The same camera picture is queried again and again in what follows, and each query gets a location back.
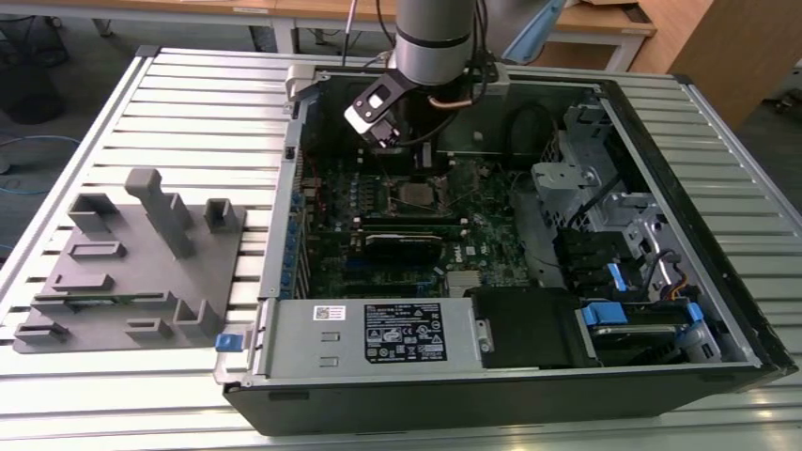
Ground black PC case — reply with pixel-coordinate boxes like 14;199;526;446
213;63;801;438

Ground CPU socket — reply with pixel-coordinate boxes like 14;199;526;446
382;174;459;220

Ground black chair base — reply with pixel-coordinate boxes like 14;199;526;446
761;60;802;114

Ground hard disk in blue carrier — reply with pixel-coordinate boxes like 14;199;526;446
580;303;682;339

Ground thin grey cable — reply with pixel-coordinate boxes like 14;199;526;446
341;0;397;67

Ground thin black cable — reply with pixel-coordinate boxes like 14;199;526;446
566;168;622;231

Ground black and white webcam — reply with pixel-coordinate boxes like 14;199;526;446
342;83;406;142

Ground wooden cabinet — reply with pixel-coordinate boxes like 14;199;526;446
645;0;802;128

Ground pale blue teach pendant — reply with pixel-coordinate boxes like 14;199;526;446
503;0;569;66

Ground long wooden desk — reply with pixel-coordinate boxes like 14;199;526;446
0;0;398;55

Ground silver socket cover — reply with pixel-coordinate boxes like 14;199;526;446
433;171;459;212

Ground black graphics card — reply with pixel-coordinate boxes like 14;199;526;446
362;232;443;267

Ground green RAM stick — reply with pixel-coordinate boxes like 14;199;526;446
34;291;168;306
361;221;470;235

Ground small wooden desk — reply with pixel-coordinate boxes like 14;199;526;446
550;0;660;72

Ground green motherboard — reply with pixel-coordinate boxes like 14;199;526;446
293;154;546;300

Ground blue bay latch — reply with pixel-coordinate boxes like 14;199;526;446
680;303;720;363

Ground silver metal drive cage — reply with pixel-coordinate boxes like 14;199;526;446
529;102;628;236

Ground blue floor cable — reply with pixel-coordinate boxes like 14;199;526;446
0;134;83;194

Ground black bin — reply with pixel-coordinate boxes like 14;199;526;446
0;13;71;126

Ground black plastic shroud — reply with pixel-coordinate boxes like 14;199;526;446
469;287;604;370

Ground short black cable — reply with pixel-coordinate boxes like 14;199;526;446
645;248;682;295

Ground grey parts rack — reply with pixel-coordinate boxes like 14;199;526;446
11;167;250;354

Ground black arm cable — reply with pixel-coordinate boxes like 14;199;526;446
401;0;503;147

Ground silver power supply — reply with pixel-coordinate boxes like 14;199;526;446
241;296;487;381

